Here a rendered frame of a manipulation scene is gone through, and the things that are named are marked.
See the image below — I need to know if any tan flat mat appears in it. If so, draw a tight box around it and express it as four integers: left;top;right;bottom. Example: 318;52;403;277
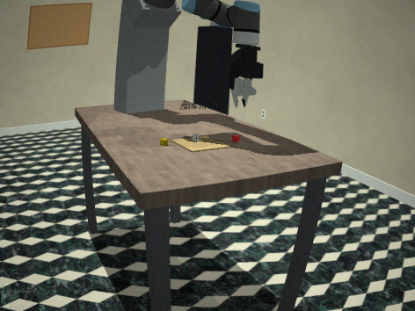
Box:
171;136;230;152

